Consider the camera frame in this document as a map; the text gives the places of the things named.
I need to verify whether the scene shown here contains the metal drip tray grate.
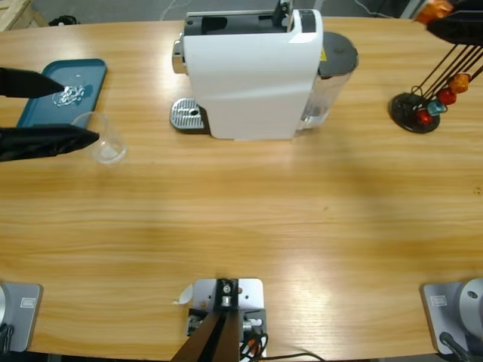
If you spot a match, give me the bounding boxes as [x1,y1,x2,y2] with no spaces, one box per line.
[168,97,208,131]

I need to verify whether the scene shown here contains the teal plastic tray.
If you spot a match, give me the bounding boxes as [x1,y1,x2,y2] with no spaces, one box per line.
[15,58,109,129]

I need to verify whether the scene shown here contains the white mount block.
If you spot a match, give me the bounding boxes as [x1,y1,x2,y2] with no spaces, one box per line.
[187,278,268,357]

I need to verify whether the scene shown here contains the orange coffee capsule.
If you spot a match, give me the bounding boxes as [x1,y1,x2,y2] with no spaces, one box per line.
[414,0,454,24]
[448,73,471,95]

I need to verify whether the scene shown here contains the light wooden crate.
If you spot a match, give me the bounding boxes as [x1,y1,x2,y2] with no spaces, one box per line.
[0,0,45,33]

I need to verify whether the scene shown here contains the orange white wire bundle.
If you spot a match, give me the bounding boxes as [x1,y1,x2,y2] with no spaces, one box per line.
[239,333,269,359]

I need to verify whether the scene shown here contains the white paper tape strip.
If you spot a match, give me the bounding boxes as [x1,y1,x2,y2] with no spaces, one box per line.
[172,284,194,305]

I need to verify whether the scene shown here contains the grey machine lever lid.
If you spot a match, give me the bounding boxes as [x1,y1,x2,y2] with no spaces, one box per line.
[272,0,296,32]

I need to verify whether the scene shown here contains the black object on floor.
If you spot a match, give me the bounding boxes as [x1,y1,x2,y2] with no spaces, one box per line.
[48,14,78,26]

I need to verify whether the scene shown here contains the shiny crumpled clear film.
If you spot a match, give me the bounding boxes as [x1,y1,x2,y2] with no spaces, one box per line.
[51,73,95,109]

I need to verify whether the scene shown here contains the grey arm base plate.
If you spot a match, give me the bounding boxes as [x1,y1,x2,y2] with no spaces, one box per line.
[0,282,44,352]
[420,278,483,355]

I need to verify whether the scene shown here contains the clear water tank dark lid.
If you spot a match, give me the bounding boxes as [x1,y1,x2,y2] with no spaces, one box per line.
[296,31,360,133]

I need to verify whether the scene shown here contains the black power cable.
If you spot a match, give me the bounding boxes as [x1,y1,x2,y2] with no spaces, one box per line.
[263,351,328,362]

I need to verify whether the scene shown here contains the dark brown post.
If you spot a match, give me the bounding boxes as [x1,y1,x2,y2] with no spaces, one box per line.
[170,278,241,362]

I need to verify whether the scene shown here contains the black base cable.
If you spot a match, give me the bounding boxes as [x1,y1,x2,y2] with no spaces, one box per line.
[439,331,472,362]

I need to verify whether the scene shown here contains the black wire capsule stand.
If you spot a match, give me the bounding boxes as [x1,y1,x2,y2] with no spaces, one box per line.
[389,41,483,133]

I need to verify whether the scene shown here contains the clear plastic cup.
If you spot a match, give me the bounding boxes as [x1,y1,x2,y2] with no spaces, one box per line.
[71,111,128,167]

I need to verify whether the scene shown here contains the grey metal leg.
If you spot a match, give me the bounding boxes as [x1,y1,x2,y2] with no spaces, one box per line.
[399,0,418,19]

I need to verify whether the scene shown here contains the thin white cable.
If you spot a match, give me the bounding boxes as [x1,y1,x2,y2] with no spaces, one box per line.
[160,0,182,20]
[354,0,401,19]

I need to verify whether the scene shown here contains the white capsule coffee machine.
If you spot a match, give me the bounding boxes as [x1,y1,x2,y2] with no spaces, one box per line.
[172,8,325,143]

